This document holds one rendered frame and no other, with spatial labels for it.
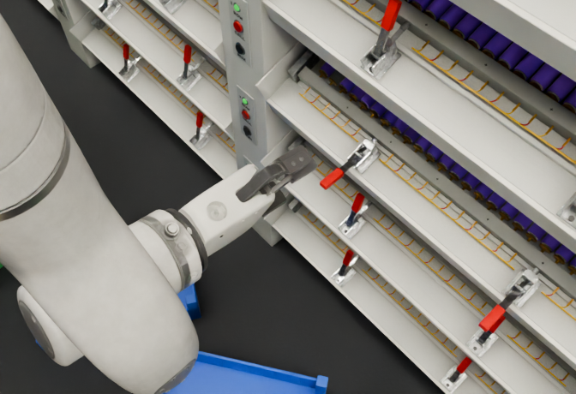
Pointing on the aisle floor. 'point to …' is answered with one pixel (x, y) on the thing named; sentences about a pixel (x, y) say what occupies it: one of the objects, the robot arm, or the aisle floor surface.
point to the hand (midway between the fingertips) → (288, 178)
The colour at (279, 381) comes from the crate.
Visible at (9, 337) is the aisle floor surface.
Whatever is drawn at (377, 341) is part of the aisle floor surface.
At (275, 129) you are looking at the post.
